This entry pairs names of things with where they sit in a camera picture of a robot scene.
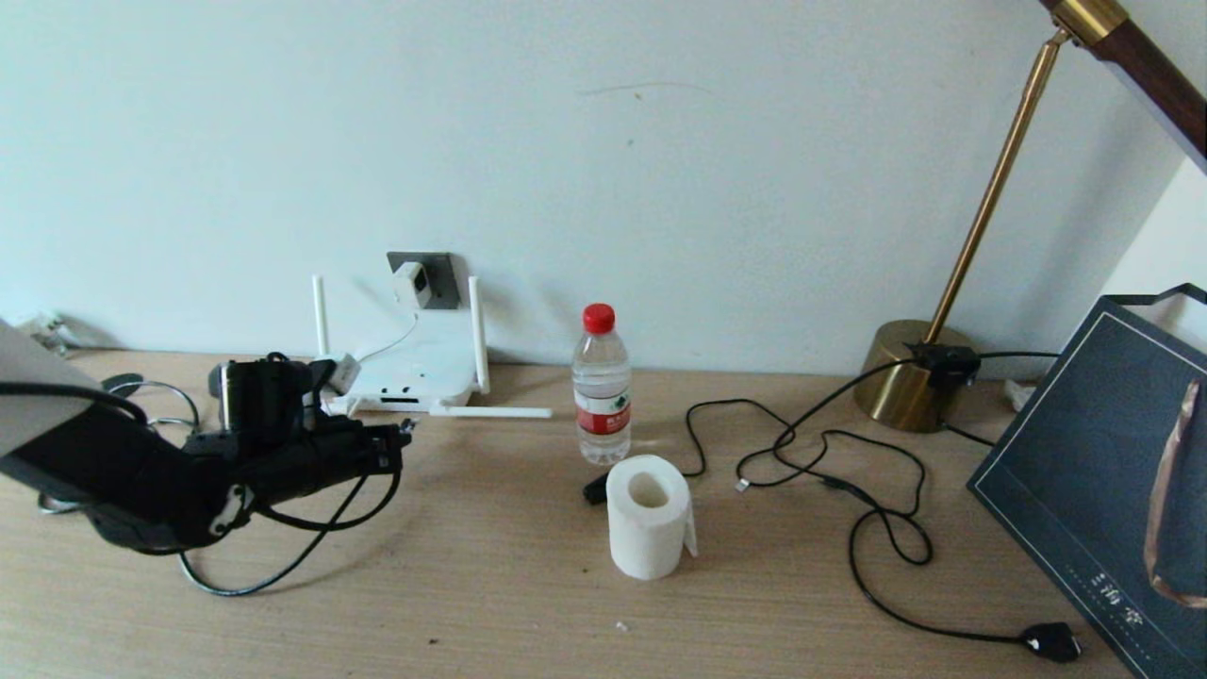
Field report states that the black cable with silver tip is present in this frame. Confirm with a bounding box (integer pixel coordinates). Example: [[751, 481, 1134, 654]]
[[736, 356, 930, 493]]

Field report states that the clear water bottle red cap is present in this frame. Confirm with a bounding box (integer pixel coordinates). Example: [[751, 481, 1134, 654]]
[[572, 302, 634, 465]]

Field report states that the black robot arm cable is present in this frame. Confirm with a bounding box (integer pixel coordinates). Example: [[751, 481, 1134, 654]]
[[247, 467, 404, 535]]

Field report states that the white toilet paper roll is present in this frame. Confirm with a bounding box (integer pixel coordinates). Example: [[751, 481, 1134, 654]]
[[605, 455, 700, 581]]

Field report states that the white wifi router with antennas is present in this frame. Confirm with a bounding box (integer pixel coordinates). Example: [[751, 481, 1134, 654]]
[[311, 273, 554, 421]]

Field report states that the thin white power cable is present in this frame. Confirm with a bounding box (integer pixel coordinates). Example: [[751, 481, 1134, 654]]
[[321, 309, 422, 416]]

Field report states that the grey wall socket plate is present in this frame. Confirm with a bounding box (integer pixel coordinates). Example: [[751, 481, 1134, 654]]
[[387, 252, 463, 310]]

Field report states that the long black cable with plugs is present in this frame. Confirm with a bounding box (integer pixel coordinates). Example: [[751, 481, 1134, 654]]
[[583, 399, 1085, 665]]

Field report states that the dark teal paper gift bag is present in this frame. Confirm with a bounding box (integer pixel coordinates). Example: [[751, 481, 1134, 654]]
[[968, 283, 1207, 679]]

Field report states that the clear plastic packet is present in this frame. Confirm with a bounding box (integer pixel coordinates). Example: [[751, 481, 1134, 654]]
[[11, 314, 69, 355]]

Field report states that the white power adapter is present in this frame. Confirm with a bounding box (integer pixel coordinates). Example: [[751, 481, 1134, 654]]
[[391, 261, 435, 310]]

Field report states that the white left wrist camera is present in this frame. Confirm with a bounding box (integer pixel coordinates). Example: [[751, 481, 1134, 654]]
[[316, 352, 365, 397]]

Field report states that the brass desk lamp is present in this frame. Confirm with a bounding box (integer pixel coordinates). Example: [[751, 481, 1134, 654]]
[[853, 0, 1207, 435]]

